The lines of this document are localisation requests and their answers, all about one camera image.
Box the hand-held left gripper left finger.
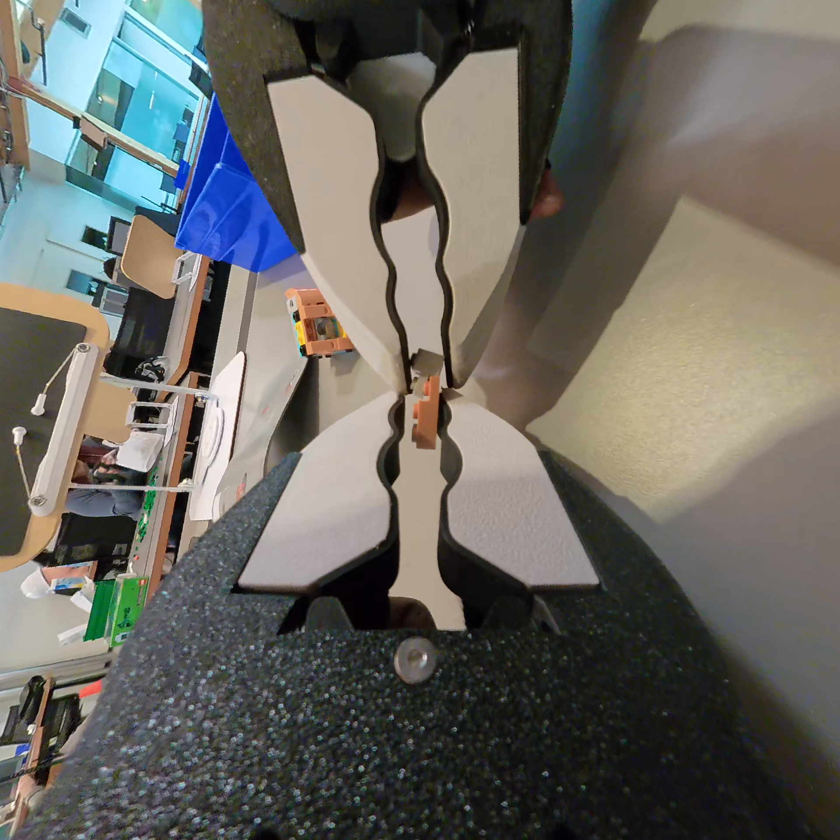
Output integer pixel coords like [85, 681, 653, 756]
[236, 392, 404, 589]

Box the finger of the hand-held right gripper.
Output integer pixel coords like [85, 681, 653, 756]
[264, 71, 411, 391]
[420, 45, 529, 388]

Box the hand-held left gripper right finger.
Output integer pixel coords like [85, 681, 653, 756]
[438, 392, 601, 589]

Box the orange brick plate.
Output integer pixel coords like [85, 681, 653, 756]
[410, 375, 442, 450]

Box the grey desk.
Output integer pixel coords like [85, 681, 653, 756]
[187, 0, 840, 840]

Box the person's right hand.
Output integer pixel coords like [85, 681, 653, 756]
[528, 169, 565, 221]

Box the person's left hand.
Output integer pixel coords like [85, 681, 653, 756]
[387, 597, 435, 631]

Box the blue storage bin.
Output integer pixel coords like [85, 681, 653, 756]
[185, 92, 232, 198]
[174, 161, 299, 273]

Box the orange brick model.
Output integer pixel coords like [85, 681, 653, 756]
[285, 287, 355, 358]

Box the wooden beam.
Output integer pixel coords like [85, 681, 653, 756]
[20, 79, 181, 178]

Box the tan wooden chair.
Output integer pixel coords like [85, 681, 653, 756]
[120, 213, 191, 301]

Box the green printed box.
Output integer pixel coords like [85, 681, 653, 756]
[84, 574, 148, 647]

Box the black panel with wooden rim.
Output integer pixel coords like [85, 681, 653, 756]
[0, 283, 111, 572]

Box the clear acrylic bracket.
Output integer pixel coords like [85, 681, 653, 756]
[98, 374, 217, 403]
[66, 479, 198, 494]

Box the white bracket bar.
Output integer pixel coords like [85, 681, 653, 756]
[28, 341, 99, 516]

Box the white pull cord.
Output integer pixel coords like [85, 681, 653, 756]
[10, 427, 37, 500]
[31, 351, 83, 416]

